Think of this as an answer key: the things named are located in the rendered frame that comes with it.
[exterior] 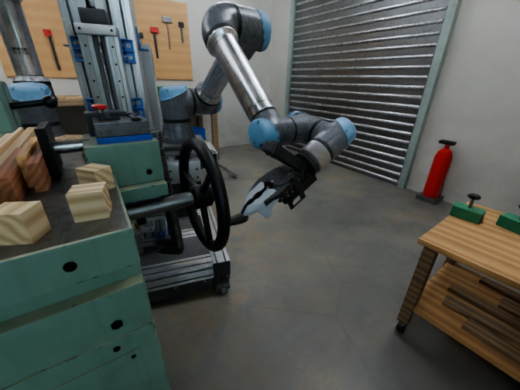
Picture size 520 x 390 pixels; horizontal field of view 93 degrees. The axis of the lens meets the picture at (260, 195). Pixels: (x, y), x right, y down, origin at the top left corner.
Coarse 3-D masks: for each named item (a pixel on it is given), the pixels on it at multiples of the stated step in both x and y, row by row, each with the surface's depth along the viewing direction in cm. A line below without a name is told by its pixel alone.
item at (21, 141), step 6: (24, 132) 65; (30, 132) 65; (18, 138) 59; (24, 138) 59; (12, 144) 54; (18, 144) 54; (24, 144) 56; (6, 150) 50; (12, 150) 50; (0, 156) 46
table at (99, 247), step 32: (64, 160) 57; (32, 192) 41; (64, 192) 42; (128, 192) 51; (160, 192) 54; (64, 224) 33; (96, 224) 33; (128, 224) 33; (0, 256) 27; (32, 256) 27; (64, 256) 29; (96, 256) 31; (128, 256) 34; (0, 288) 27; (32, 288) 29
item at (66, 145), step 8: (40, 128) 43; (48, 128) 47; (40, 136) 43; (48, 136) 45; (40, 144) 44; (48, 144) 44; (56, 144) 48; (64, 144) 48; (72, 144) 49; (80, 144) 50; (48, 152) 45; (56, 152) 48; (64, 152) 49; (48, 160) 45; (56, 160) 47; (48, 168) 46; (56, 168) 46
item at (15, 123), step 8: (0, 88) 36; (8, 88) 39; (0, 96) 35; (8, 96) 38; (0, 104) 35; (8, 104) 37; (0, 112) 35; (8, 112) 36; (16, 112) 40; (0, 120) 36; (8, 120) 36; (16, 120) 39; (0, 128) 36; (8, 128) 36; (16, 128) 38
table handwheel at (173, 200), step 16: (192, 144) 55; (208, 160) 51; (208, 176) 51; (192, 192) 59; (208, 192) 60; (224, 192) 50; (128, 208) 53; (144, 208) 54; (160, 208) 56; (176, 208) 58; (192, 208) 72; (224, 208) 50; (192, 224) 71; (208, 224) 63; (224, 224) 51; (208, 240) 63; (224, 240) 54
